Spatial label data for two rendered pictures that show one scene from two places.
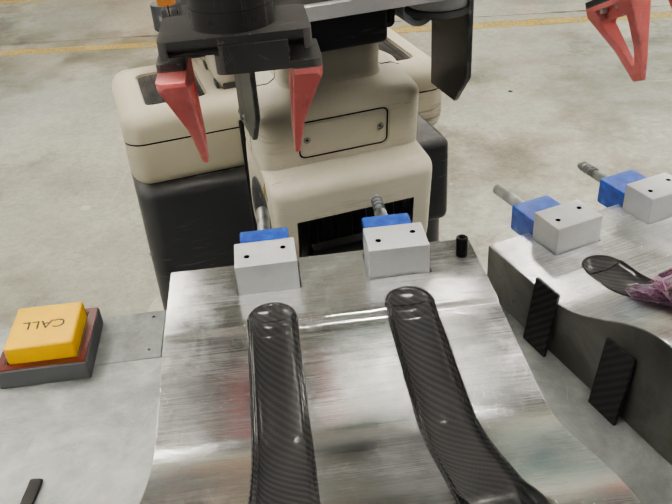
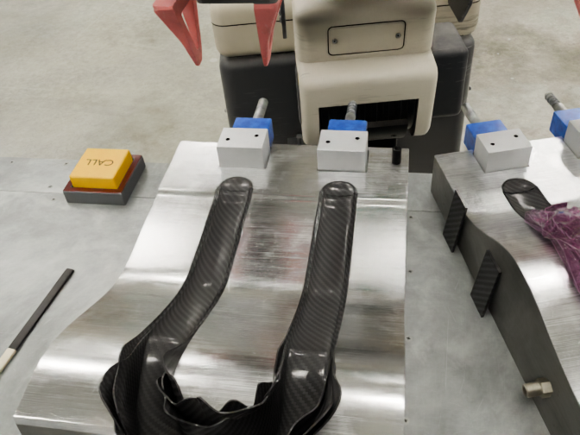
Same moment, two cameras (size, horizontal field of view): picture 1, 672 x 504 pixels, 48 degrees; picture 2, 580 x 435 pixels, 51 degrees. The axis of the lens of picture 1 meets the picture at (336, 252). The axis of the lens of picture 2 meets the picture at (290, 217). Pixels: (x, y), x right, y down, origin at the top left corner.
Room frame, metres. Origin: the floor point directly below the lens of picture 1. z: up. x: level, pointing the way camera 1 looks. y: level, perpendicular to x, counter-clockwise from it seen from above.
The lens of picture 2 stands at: (0.01, -0.14, 1.30)
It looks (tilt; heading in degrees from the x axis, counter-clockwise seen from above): 43 degrees down; 17
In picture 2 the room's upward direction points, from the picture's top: 6 degrees counter-clockwise
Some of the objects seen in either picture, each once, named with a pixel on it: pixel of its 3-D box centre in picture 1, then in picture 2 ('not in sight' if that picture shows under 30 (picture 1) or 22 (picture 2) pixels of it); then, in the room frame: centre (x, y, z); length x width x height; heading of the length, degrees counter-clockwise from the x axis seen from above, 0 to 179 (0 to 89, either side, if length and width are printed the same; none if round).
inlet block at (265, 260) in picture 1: (265, 248); (253, 132); (0.56, 0.06, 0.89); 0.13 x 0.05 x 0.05; 5
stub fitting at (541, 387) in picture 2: not in sight; (536, 388); (0.31, -0.25, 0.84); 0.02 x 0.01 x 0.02; 112
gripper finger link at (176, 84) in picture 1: (215, 98); (204, 17); (0.52, 0.08, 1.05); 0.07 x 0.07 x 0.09; 5
